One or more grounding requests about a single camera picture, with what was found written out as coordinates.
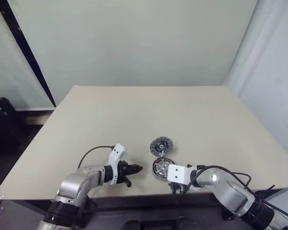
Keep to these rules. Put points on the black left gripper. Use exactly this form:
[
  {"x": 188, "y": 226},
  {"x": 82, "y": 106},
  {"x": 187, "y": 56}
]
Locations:
[{"x": 122, "y": 171}]

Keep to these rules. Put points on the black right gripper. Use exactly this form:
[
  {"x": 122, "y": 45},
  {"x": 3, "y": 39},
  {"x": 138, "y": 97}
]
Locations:
[{"x": 176, "y": 187}]

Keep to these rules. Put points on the motor stator copper windings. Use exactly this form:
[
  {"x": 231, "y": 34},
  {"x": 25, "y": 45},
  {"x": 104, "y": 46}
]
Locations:
[{"x": 165, "y": 160}]

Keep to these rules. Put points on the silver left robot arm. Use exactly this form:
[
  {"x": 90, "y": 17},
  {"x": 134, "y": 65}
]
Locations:
[{"x": 72, "y": 185}]

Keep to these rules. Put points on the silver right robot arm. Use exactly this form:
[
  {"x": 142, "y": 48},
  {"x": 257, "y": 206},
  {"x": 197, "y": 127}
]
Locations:
[{"x": 225, "y": 184}]

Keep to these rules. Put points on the black equipment case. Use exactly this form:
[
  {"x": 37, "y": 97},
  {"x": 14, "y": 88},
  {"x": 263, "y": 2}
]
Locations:
[{"x": 1, "y": 119}]

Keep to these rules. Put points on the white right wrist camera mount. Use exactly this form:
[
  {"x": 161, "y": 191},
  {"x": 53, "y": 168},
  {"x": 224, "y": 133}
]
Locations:
[{"x": 177, "y": 173}]

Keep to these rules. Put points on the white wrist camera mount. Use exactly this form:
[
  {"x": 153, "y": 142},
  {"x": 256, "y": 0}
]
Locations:
[
  {"x": 177, "y": 173},
  {"x": 116, "y": 153}
]

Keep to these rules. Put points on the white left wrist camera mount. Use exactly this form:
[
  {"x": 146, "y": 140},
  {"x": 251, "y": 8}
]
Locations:
[{"x": 116, "y": 153}]

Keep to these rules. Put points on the black table frame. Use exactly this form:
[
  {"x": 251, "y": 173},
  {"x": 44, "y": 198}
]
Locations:
[{"x": 226, "y": 211}]

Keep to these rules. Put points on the black diagonal wall strip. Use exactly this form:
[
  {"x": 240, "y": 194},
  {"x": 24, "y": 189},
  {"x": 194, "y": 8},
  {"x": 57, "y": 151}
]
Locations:
[{"x": 26, "y": 51}]

